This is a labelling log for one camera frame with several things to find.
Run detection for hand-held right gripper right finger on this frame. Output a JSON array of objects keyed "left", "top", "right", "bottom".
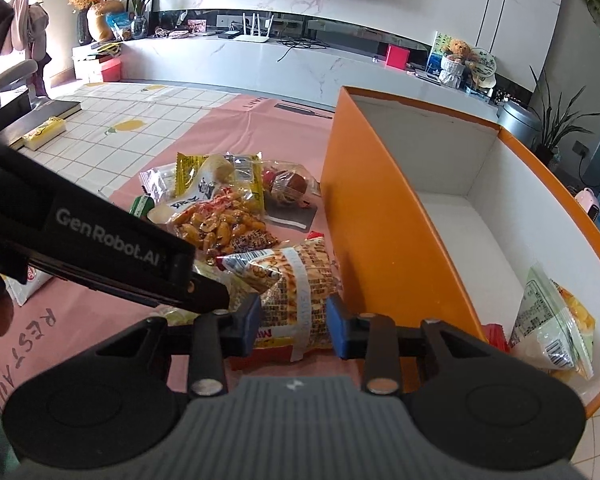
[{"left": 326, "top": 292, "right": 506, "bottom": 395}]

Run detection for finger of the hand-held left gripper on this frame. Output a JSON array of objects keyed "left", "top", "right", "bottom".
[{"left": 186, "top": 271, "right": 230, "bottom": 312}]

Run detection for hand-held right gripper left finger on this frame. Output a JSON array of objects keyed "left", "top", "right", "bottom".
[{"left": 87, "top": 292, "right": 263, "bottom": 398}]

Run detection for taped cracker snack packet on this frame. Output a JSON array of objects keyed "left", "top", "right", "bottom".
[{"left": 216, "top": 239, "right": 343, "bottom": 363}]

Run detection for mustard-edged spicy snack packet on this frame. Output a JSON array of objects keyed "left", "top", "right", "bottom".
[{"left": 172, "top": 152, "right": 281, "bottom": 266}]

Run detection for orange cardboard box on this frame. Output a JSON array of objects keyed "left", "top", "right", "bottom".
[{"left": 320, "top": 86, "right": 600, "bottom": 420}]

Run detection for green snack packet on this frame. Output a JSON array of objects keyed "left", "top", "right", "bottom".
[{"left": 129, "top": 194, "right": 157, "bottom": 217}]

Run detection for clear wrapped snack packet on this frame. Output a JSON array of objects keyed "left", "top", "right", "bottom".
[{"left": 139, "top": 164, "right": 178, "bottom": 203}]

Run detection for white and red packet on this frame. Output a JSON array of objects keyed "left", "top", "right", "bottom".
[{"left": 2, "top": 265, "right": 53, "bottom": 307}]

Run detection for pale yellow packet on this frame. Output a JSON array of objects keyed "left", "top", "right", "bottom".
[{"left": 21, "top": 116, "right": 69, "bottom": 151}]

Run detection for black book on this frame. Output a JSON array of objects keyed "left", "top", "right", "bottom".
[{"left": 0, "top": 99, "right": 82, "bottom": 150}]

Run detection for clear wrapped brown pastry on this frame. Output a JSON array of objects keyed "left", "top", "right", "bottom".
[{"left": 260, "top": 159, "right": 323, "bottom": 208}]

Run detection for pink printed tablecloth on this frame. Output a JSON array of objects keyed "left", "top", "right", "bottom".
[{"left": 0, "top": 92, "right": 338, "bottom": 411}]

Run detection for grey chair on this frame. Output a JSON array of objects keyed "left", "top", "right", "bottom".
[{"left": 0, "top": 57, "right": 51, "bottom": 111}]

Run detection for red snack packet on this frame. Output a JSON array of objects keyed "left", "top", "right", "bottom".
[{"left": 481, "top": 322, "right": 512, "bottom": 356}]

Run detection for gold gourd vase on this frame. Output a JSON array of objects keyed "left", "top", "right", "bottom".
[{"left": 86, "top": 0, "right": 126, "bottom": 43}]

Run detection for pink clothes pile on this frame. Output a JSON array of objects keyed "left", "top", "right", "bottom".
[{"left": 0, "top": 0, "right": 51, "bottom": 61}]

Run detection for green plant in glass vase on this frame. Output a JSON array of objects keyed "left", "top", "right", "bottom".
[{"left": 116, "top": 0, "right": 173, "bottom": 41}]

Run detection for white and green chips packet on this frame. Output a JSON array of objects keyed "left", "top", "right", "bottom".
[{"left": 509, "top": 264, "right": 597, "bottom": 381}]

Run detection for white marble tv cabinet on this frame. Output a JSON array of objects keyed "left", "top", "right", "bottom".
[{"left": 72, "top": 37, "right": 503, "bottom": 126}]

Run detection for white router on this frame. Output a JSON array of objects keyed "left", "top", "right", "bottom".
[{"left": 228, "top": 14, "right": 275, "bottom": 43}]

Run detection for potted floor plant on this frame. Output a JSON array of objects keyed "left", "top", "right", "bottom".
[{"left": 527, "top": 67, "right": 600, "bottom": 163}]

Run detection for silver trash bin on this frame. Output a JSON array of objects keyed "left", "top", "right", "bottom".
[{"left": 496, "top": 100, "right": 541, "bottom": 148}]

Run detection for pink small appliance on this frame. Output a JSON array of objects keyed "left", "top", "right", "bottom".
[{"left": 575, "top": 187, "right": 600, "bottom": 223}]

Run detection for teddy bear in white pot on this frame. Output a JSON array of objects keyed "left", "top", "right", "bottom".
[{"left": 439, "top": 37, "right": 473, "bottom": 88}]

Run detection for landscape painting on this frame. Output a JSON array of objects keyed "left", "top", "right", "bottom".
[{"left": 426, "top": 31, "right": 456, "bottom": 73}]

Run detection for round paper fan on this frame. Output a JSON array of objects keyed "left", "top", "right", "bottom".
[{"left": 467, "top": 47, "right": 498, "bottom": 88}]

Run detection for black cables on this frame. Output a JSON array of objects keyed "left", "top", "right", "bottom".
[{"left": 277, "top": 35, "right": 331, "bottom": 61}]

